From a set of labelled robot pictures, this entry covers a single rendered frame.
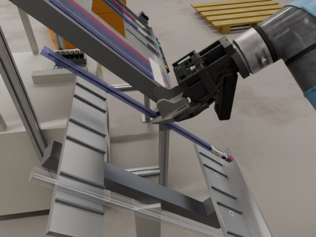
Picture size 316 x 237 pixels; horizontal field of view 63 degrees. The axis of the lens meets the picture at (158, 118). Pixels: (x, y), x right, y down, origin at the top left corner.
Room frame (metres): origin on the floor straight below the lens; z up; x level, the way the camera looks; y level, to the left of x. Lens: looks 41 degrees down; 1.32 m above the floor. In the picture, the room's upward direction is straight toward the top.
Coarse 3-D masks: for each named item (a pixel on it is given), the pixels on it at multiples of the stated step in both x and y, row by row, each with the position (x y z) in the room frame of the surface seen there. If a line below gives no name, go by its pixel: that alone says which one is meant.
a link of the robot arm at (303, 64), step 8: (312, 48) 0.39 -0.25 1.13; (296, 56) 0.39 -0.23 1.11; (304, 56) 0.39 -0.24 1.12; (312, 56) 0.38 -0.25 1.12; (288, 64) 0.40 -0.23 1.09; (296, 64) 0.39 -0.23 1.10; (304, 64) 0.38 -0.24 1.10; (312, 64) 0.37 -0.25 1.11; (296, 72) 0.39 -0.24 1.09; (304, 72) 0.38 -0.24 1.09; (312, 72) 0.37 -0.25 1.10; (296, 80) 0.39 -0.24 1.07; (304, 80) 0.37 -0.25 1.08; (312, 80) 0.36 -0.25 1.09; (304, 88) 0.37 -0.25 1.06; (312, 88) 0.36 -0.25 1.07; (304, 96) 0.37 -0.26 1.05; (312, 96) 0.36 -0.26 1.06; (312, 104) 0.36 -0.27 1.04
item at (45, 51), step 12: (48, 48) 0.40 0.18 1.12; (60, 60) 0.39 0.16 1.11; (72, 72) 0.39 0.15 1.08; (84, 72) 0.40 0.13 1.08; (96, 84) 0.40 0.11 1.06; (108, 84) 0.41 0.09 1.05; (120, 96) 0.40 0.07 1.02; (144, 108) 0.41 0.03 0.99; (180, 132) 0.42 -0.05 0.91; (204, 144) 0.43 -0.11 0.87; (228, 156) 0.45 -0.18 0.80
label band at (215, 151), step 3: (213, 147) 0.44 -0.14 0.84; (213, 150) 0.43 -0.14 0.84; (216, 150) 0.43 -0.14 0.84; (219, 150) 0.44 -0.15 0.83; (213, 153) 0.43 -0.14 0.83; (216, 153) 0.43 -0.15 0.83; (219, 153) 0.43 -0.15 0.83; (222, 153) 0.44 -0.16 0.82; (219, 156) 0.43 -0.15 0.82; (222, 156) 0.43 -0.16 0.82; (225, 156) 0.44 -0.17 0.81; (225, 159) 0.44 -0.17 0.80
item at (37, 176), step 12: (36, 168) 0.20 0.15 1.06; (36, 180) 0.19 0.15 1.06; (48, 180) 0.19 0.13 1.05; (60, 180) 0.20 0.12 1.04; (72, 192) 0.19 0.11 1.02; (84, 192) 0.20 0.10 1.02; (96, 192) 0.20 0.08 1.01; (108, 204) 0.20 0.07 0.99; (120, 204) 0.20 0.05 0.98; (132, 204) 0.21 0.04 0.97; (144, 216) 0.20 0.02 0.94; (156, 216) 0.21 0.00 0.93; (168, 216) 0.22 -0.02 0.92; (180, 228) 0.21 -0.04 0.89; (192, 228) 0.22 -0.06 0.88; (204, 228) 0.23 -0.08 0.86
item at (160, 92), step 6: (156, 90) 0.44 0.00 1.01; (162, 90) 0.44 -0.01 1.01; (168, 90) 0.44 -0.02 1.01; (174, 90) 0.44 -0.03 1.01; (180, 90) 0.44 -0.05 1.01; (156, 96) 0.44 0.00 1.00; (162, 96) 0.44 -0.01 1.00; (168, 96) 0.44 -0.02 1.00; (174, 96) 0.44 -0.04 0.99; (180, 96) 0.44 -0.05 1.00; (156, 108) 0.44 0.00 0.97
